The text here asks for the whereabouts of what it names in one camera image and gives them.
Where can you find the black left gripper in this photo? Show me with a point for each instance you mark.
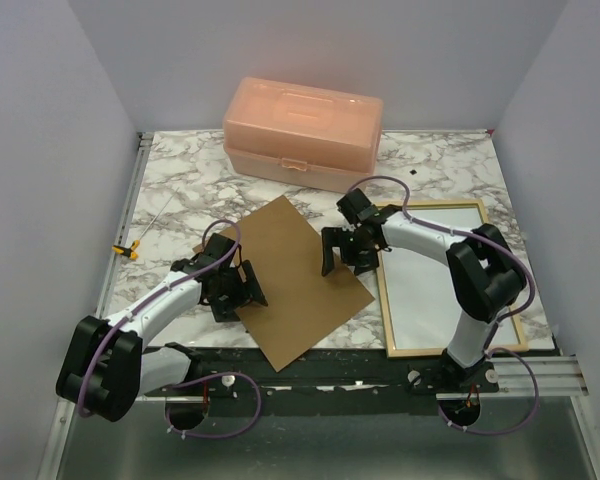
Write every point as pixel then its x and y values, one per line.
pixel 226 309

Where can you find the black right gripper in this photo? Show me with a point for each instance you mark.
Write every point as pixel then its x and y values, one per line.
pixel 331 237

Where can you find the brown backing board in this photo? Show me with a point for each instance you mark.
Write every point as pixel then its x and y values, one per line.
pixel 303 306

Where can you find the light wooden picture frame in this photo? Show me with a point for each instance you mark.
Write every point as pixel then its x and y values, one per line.
pixel 395 345

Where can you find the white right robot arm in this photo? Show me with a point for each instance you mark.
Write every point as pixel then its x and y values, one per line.
pixel 440 287

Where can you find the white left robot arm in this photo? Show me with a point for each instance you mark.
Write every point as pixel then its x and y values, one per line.
pixel 177 293

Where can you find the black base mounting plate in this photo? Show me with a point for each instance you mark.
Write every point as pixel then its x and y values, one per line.
pixel 344 368

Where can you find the orange translucent plastic box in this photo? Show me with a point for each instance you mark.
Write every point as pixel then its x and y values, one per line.
pixel 301 135

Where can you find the yellow black clamp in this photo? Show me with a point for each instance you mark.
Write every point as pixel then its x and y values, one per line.
pixel 127 252

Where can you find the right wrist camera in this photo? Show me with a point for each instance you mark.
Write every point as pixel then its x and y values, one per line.
pixel 355 207

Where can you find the aluminium rail frame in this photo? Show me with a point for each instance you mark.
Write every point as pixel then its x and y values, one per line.
pixel 102 363

